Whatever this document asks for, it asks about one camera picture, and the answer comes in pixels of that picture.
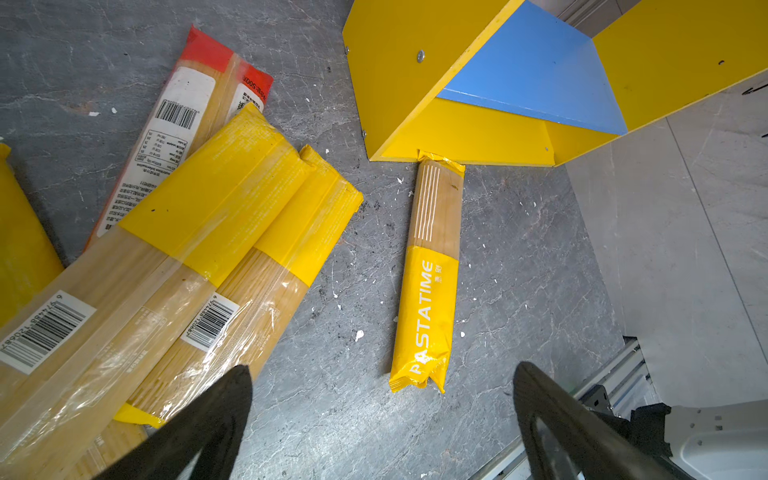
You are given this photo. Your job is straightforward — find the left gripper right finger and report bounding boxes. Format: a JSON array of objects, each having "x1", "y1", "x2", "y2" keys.
[{"x1": 513, "y1": 362, "x2": 673, "y2": 479}]

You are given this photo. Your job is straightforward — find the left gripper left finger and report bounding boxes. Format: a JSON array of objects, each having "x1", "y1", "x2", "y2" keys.
[{"x1": 97, "y1": 365, "x2": 253, "y2": 479}]

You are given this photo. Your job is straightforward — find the yellow Pastatime spaghetti bag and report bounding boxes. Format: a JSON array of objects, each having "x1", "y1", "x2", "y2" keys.
[{"x1": 389, "y1": 152, "x2": 465, "y2": 392}]

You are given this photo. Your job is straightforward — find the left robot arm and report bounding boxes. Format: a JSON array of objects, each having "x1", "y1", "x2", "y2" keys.
[{"x1": 99, "y1": 362, "x2": 767, "y2": 479}]

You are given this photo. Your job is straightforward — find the small tan pasta bag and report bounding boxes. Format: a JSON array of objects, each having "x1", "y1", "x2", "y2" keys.
[{"x1": 0, "y1": 144, "x2": 64, "y2": 325}]

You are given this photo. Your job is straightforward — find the yellow shelf unit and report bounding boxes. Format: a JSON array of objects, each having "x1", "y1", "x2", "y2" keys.
[{"x1": 343, "y1": 1, "x2": 767, "y2": 167}]

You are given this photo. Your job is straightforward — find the red white spaghetti bag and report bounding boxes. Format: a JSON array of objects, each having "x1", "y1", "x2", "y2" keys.
[{"x1": 86, "y1": 26, "x2": 273, "y2": 246}]

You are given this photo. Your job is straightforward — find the aluminium mounting rail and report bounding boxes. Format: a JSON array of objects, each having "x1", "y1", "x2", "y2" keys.
[{"x1": 470, "y1": 337, "x2": 660, "y2": 480}]

